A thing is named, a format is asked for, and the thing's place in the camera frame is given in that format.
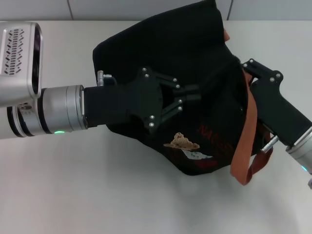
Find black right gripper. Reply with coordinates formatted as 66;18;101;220
242;58;312;147

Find black food bag orange straps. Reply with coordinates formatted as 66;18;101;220
92;0;273;186

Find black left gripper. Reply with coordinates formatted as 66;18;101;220
83;66;164;135

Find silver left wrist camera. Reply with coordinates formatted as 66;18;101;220
0;21;44;108

